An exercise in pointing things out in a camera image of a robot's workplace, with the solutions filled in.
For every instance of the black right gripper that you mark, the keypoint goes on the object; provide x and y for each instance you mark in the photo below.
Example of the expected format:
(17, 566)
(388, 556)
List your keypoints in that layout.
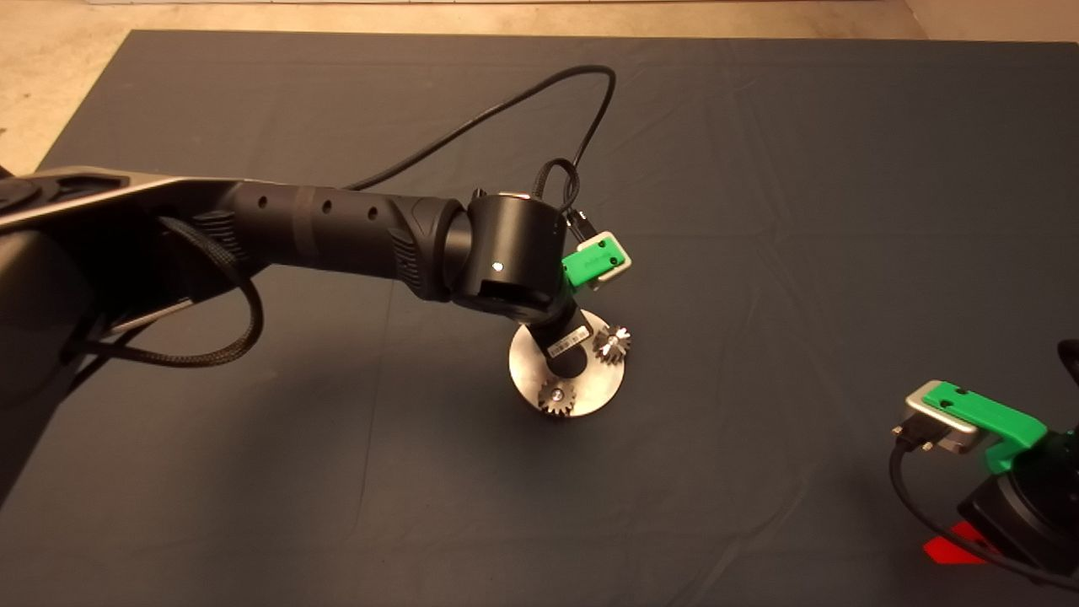
(1037, 514)

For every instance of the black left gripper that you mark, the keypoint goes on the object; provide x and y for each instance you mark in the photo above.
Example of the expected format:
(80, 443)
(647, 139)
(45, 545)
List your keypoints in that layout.
(552, 333)

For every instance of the small steel planetary gear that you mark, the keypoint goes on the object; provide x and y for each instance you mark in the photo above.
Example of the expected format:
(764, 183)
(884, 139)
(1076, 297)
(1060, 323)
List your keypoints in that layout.
(557, 398)
(613, 344)

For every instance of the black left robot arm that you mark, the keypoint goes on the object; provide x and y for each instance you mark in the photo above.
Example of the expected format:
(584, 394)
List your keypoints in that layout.
(337, 232)

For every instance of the round metal carrier plate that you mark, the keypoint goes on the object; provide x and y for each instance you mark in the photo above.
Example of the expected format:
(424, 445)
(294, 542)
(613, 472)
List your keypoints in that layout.
(607, 379)

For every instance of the dark grey table cloth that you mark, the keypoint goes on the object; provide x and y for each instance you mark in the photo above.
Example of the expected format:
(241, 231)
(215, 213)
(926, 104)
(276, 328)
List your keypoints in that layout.
(759, 152)

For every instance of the green left camera mount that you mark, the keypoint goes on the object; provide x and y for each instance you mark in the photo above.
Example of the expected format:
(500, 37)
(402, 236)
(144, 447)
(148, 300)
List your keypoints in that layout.
(590, 265)

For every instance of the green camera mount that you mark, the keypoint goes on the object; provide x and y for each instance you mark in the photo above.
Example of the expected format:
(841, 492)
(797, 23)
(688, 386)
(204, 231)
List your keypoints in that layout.
(986, 413)
(590, 265)

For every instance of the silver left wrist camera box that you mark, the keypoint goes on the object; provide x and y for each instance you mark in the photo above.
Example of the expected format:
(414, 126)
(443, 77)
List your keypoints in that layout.
(624, 263)

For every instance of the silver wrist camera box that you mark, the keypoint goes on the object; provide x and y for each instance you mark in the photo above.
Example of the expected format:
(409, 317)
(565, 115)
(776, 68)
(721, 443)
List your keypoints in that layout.
(624, 263)
(931, 426)

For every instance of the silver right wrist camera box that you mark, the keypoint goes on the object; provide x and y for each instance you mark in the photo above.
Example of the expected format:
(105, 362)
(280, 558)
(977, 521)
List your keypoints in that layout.
(931, 426)

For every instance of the green right camera mount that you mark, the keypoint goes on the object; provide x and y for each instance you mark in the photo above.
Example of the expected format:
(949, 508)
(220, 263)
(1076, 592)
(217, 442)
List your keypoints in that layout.
(986, 413)

